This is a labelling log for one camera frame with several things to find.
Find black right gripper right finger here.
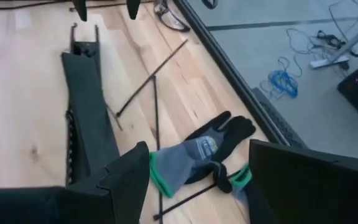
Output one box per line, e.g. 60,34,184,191
246,139,358,224

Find black chair caster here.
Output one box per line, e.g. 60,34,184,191
200,0,219,10

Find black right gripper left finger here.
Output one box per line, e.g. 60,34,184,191
0,141,150,224

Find black slotted cable raceway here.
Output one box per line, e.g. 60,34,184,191
64,23,103,187

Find clear safety glasses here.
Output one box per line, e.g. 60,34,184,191
153,0,192,33

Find black perforated computer case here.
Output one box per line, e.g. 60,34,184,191
251,87,308,149

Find grey-backed black glove green cuff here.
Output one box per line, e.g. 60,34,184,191
149,110,257,199

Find black tangled floor cable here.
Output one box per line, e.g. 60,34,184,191
316,29,348,51

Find black raceway cover strip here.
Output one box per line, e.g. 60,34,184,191
60,51,121,185

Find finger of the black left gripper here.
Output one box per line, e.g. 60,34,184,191
71,0,88,22
126,0,142,21

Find blue coiled floor cable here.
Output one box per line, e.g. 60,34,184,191
259,27,305,101

